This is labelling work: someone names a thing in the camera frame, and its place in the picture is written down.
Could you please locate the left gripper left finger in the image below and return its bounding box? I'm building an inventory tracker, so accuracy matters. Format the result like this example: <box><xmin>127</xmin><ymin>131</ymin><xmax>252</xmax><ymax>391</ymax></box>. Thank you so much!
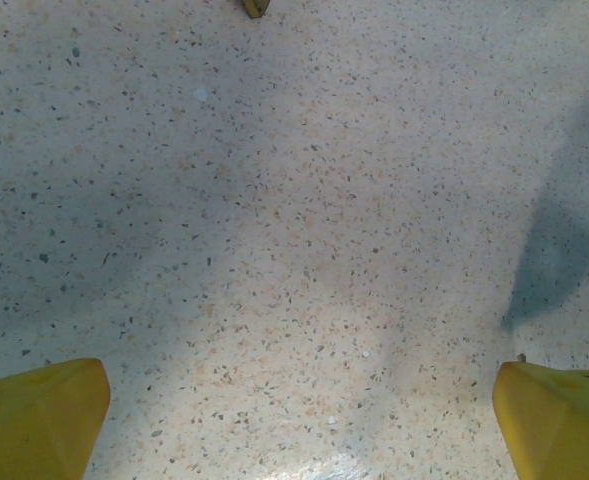
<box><xmin>0</xmin><ymin>357</ymin><xmax>112</xmax><ymax>480</ymax></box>

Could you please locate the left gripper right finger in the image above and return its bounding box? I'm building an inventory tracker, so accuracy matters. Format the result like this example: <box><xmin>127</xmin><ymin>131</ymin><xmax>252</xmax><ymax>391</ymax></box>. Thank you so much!
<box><xmin>492</xmin><ymin>360</ymin><xmax>589</xmax><ymax>480</ymax></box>

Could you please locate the tan bottle with black cap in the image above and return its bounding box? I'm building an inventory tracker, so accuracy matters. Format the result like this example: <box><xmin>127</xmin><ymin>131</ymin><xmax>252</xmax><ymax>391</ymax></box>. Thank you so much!
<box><xmin>241</xmin><ymin>0</ymin><xmax>271</xmax><ymax>21</ymax></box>

